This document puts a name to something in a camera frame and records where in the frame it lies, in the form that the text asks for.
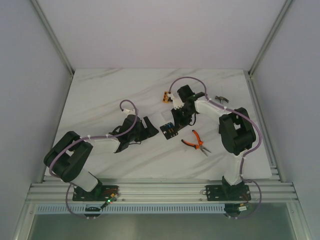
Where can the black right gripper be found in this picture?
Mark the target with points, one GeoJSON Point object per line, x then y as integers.
{"type": "Point", "coordinates": [179, 123]}

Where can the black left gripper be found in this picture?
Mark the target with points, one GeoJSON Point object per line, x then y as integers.
{"type": "Point", "coordinates": [144, 128]}

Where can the black fuse box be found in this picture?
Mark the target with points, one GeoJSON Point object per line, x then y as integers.
{"type": "Point", "coordinates": [168, 130]}

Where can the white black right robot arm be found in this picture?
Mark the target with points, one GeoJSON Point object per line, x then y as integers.
{"type": "Point", "coordinates": [237, 131]}

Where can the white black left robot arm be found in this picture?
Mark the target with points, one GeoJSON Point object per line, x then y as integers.
{"type": "Point", "coordinates": [67, 158]}

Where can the orange fuse holder block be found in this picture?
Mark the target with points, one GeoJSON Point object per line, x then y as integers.
{"type": "Point", "coordinates": [167, 97]}

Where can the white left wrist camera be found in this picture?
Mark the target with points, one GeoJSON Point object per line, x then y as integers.
{"type": "Point", "coordinates": [128, 112]}

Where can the orange handled needle-nose pliers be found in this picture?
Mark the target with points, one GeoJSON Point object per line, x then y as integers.
{"type": "Point", "coordinates": [197, 146]}

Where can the black handled claw hammer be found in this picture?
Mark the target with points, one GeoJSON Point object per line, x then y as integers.
{"type": "Point", "coordinates": [221, 99]}

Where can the aluminium mounting rail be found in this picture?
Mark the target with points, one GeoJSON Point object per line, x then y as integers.
{"type": "Point", "coordinates": [164, 191]}

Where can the white slotted cable duct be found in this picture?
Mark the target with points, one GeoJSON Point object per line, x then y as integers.
{"type": "Point", "coordinates": [193, 208]}

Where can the aluminium corner frame post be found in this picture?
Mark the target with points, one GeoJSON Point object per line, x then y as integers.
{"type": "Point", "coordinates": [52, 36]}

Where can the right aluminium frame post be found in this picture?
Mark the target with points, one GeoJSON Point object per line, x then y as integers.
{"type": "Point", "coordinates": [271, 36]}

